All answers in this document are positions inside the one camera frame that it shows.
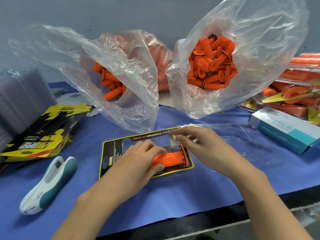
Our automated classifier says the white printed paper sheet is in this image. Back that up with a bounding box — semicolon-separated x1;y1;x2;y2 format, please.
55;92;101;117

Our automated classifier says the teal white cardboard box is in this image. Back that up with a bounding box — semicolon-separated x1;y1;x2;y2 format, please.
248;106;320;155

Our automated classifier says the teal hand stapler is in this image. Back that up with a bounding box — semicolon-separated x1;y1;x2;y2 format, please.
19;156;78;215

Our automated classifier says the stack of clear blister shells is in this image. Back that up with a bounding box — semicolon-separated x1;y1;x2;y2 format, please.
0;69;58;150

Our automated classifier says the person's right forearm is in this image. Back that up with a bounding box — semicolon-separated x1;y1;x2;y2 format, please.
235;170;320;240

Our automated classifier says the large clear plastic bag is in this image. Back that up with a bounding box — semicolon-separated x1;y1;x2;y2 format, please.
167;0;310;119

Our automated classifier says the person's right hand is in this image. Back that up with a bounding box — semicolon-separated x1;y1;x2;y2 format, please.
172;126;257;182

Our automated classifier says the person's left hand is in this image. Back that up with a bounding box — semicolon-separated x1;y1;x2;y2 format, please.
82;140;168;207

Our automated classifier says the stack of yellow black cards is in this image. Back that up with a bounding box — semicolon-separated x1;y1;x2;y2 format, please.
0;103;96;163

